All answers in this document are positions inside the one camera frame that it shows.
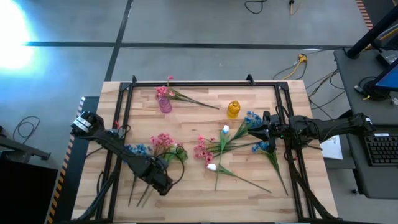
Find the black monitor stand base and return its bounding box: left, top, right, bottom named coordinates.
left=357, top=76, right=393, bottom=101

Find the monitor with blue screen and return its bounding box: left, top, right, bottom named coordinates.
left=371, top=58, right=398, bottom=93

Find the yellow power plug cable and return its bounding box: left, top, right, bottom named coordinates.
left=281, top=53, right=308, bottom=81

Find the yellow glass vase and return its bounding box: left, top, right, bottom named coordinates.
left=226, top=100, right=241, bottom=120

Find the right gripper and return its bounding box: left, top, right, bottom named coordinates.
left=248, top=111, right=292, bottom=153

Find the black plug yellow cable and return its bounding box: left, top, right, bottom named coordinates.
left=288, top=0, right=304, bottom=16

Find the pink flower sprig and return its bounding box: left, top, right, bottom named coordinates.
left=155, top=75, right=220, bottom=110
left=193, top=134, right=262, bottom=166
left=136, top=133, right=177, bottom=208

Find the black mat with hazard stripe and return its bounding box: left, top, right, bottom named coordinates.
left=46, top=95, right=103, bottom=224

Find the purple glass vase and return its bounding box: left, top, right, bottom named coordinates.
left=157, top=95, right=173, bottom=114

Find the white paper sheet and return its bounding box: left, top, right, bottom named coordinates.
left=320, top=134, right=344, bottom=161

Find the black cabinet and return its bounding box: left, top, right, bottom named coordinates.
left=0, top=158, right=59, bottom=224

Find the grey metal stand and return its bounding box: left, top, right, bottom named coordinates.
left=0, top=126, right=52, bottom=162

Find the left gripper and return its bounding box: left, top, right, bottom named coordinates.
left=138, top=157, right=174, bottom=197

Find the grey desk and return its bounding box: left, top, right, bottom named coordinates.
left=334, top=48, right=398, bottom=126
left=344, top=124, right=398, bottom=200

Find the orange black striped tape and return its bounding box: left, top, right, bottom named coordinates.
left=355, top=0, right=374, bottom=31

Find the small black desk box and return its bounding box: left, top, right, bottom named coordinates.
left=375, top=49, right=398, bottom=66

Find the black slanted pole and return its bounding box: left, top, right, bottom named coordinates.
left=346, top=4, right=398, bottom=60

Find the black keyboard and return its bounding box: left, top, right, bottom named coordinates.
left=363, top=133, right=398, bottom=167

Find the green glass vase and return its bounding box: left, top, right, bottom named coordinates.
left=174, top=145, right=189, bottom=162

